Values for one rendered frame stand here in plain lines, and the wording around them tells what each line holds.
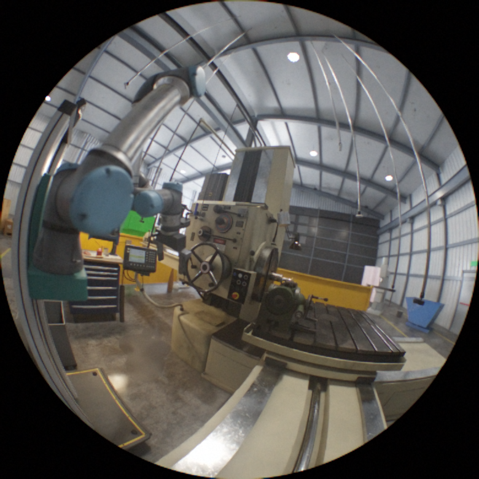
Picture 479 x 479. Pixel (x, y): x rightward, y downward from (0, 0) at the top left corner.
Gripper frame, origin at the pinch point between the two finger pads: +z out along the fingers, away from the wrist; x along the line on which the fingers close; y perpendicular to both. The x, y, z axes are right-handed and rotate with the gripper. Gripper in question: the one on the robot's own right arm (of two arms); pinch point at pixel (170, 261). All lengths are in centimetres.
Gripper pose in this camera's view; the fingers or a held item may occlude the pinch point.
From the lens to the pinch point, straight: 66.0
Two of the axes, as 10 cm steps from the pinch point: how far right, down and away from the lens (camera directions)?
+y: -4.3, 2.6, -8.6
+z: -1.8, 9.1, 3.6
